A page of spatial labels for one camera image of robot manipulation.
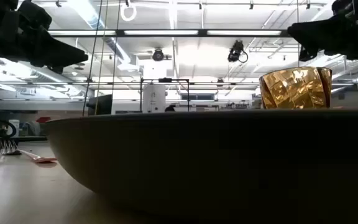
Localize amber faceted glass cup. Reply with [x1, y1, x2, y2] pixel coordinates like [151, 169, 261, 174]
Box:
[259, 67, 333, 110]

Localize metal fork with red handle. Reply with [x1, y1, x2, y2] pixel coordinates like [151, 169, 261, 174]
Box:
[0, 139, 58, 164]

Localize dark round plate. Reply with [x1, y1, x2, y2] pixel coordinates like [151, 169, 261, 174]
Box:
[45, 109, 358, 224]

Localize black plastic tray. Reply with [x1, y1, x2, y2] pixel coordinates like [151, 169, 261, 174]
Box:
[0, 135, 48, 143]

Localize black computer monitor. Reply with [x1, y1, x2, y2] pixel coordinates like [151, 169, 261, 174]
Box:
[86, 94, 113, 116]

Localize black overhead light bar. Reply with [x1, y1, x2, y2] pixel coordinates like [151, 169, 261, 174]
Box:
[48, 29, 291, 39]

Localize white plastic container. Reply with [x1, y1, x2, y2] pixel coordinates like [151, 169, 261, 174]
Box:
[7, 119, 21, 138]

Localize round black ceiling fixture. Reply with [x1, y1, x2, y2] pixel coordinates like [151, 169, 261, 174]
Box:
[152, 48, 165, 62]

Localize white standing pillar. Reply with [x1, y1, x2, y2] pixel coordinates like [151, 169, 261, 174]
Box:
[142, 83, 167, 113]

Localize black hanging cable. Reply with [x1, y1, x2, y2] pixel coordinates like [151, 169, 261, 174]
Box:
[81, 0, 104, 118]

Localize thin dark hanging cable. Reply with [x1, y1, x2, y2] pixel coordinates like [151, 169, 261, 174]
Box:
[111, 0, 121, 97]
[296, 0, 300, 68]

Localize black ceiling-mounted camera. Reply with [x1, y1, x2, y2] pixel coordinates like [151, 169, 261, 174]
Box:
[227, 40, 249, 63]

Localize black cable loop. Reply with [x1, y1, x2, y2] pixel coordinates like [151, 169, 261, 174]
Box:
[0, 117, 17, 138]

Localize white cable loop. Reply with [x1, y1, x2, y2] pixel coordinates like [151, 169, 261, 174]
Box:
[119, 0, 137, 22]

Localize black metal stand frame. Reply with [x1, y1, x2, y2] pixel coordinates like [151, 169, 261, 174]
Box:
[140, 77, 191, 113]

